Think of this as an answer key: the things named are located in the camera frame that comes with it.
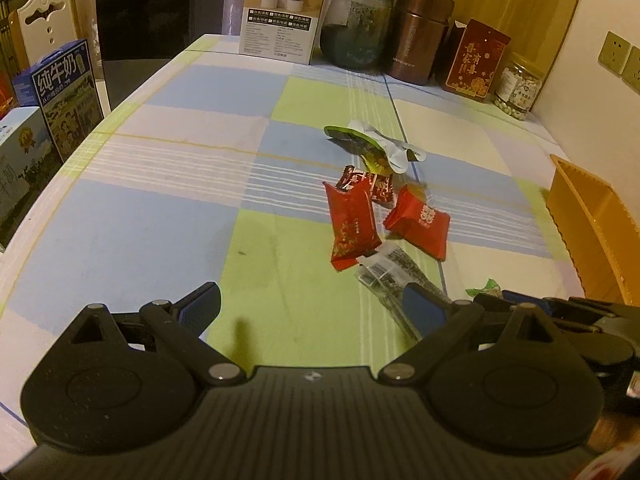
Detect white snack wrapper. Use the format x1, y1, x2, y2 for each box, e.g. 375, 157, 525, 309
348, 120, 426, 174

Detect small green candy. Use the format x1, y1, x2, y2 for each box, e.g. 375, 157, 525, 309
466, 278, 503, 304

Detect orange plastic tray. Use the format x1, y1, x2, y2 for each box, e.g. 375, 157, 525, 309
545, 154, 640, 307

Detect white and blue box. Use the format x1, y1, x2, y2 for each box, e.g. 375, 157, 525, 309
0, 106, 64, 253

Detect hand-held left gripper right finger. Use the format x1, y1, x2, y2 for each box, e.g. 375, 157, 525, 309
377, 283, 557, 386

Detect dark glass jar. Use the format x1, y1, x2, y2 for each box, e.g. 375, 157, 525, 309
320, 0, 394, 73

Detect checkered tablecloth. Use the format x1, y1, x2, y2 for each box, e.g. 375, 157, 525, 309
0, 34, 640, 461

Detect white cardboard box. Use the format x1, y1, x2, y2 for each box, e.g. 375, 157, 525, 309
238, 0, 333, 66

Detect green snack packet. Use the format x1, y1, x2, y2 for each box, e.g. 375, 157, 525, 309
324, 126, 394, 174

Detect clear plastic jar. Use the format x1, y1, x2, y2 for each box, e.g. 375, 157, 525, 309
494, 52, 544, 122

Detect black screen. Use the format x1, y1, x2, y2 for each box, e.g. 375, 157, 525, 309
95, 0, 192, 62

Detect blue milk carton box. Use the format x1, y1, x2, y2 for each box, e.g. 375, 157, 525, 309
12, 39, 112, 163

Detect white wooden chair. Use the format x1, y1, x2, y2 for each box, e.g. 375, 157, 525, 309
16, 0, 81, 73

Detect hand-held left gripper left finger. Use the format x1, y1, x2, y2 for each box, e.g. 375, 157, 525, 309
70, 281, 247, 387

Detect square red snack packet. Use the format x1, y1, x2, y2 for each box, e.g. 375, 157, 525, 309
383, 185, 451, 261

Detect long red snack packet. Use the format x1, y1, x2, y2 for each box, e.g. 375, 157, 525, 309
324, 178, 383, 272

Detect clear packet with dark contents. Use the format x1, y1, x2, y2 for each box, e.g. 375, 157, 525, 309
355, 242, 451, 343

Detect brown metal canister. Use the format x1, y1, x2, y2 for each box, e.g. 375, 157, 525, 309
384, 0, 457, 86

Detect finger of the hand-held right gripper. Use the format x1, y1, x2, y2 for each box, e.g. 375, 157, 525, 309
473, 290, 551, 311
544, 298, 640, 318

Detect wall socket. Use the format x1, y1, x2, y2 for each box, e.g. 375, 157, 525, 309
621, 46, 640, 89
599, 31, 632, 67

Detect red gift box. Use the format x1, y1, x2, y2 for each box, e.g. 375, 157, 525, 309
441, 19, 511, 103

